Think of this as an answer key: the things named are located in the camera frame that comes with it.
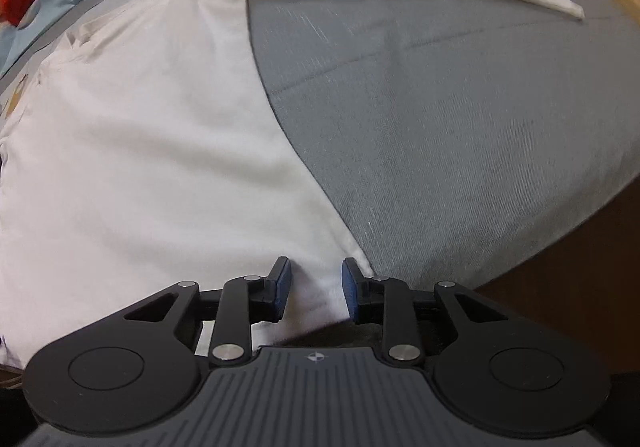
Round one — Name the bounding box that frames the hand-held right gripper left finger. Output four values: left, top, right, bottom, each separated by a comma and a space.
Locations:
95, 256, 292, 368

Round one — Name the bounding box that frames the white shirt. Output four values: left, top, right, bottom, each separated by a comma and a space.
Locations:
0, 0, 585, 370

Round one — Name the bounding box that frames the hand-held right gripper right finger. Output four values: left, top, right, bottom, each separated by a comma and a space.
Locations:
341, 257, 536, 367

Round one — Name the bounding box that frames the grey printed bed sheet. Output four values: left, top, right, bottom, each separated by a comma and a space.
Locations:
0, 0, 640, 293

